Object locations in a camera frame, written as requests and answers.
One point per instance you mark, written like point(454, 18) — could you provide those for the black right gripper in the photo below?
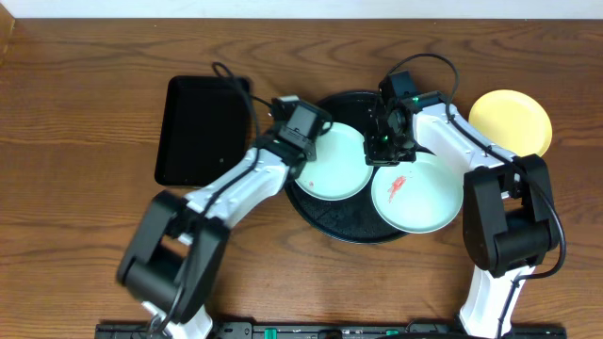
point(375, 157)

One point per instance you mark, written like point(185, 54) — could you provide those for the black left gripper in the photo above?
point(292, 153)

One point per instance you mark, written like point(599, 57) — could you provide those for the mint green plate with stain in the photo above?
point(340, 169)

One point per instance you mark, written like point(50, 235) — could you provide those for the yellow plate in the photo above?
point(512, 120)

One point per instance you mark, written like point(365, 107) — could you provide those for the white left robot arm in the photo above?
point(173, 259)

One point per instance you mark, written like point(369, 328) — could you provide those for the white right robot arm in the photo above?
point(512, 232)

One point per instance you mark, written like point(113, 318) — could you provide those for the round black serving tray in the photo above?
point(354, 219)

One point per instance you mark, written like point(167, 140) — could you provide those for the black rectangular water tray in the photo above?
point(204, 131)

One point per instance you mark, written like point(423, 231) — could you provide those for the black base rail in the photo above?
point(245, 330)

